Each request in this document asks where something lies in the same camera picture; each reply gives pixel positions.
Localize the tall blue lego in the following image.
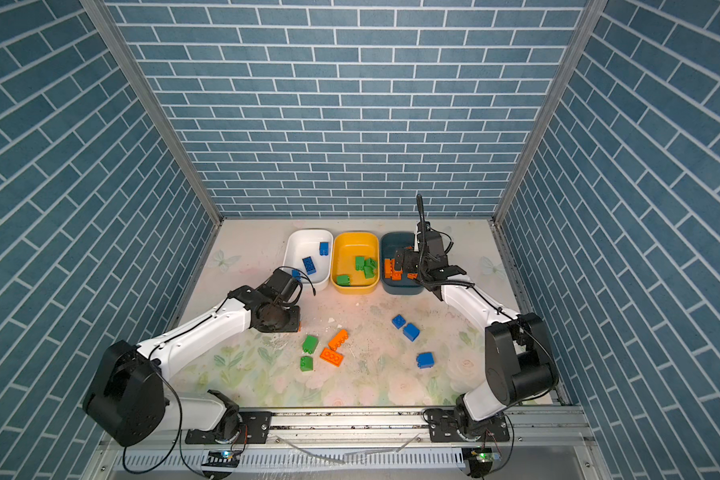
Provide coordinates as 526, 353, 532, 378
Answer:
302, 256, 317, 275

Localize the green lego bottom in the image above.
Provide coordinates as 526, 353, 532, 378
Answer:
299, 356, 314, 372

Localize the orange lego diagonal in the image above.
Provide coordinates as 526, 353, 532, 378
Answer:
328, 329, 349, 351

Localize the orange lego bottom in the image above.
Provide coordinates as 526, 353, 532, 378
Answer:
320, 348, 344, 367

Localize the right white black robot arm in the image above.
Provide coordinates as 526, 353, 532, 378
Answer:
395, 218, 559, 439

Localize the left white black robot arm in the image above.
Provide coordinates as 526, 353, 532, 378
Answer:
82, 266, 303, 447

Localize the dark teal plastic container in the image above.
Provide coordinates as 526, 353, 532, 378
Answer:
380, 231, 423, 295

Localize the white plastic container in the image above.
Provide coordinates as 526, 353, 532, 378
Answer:
283, 229, 334, 291

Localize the yellow plastic container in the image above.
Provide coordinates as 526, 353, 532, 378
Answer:
330, 231, 381, 295

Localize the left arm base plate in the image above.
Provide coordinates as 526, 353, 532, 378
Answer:
185, 411, 272, 445

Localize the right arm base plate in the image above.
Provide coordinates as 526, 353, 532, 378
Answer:
422, 408, 511, 443

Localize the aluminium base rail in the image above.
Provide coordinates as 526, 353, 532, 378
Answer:
83, 406, 609, 479

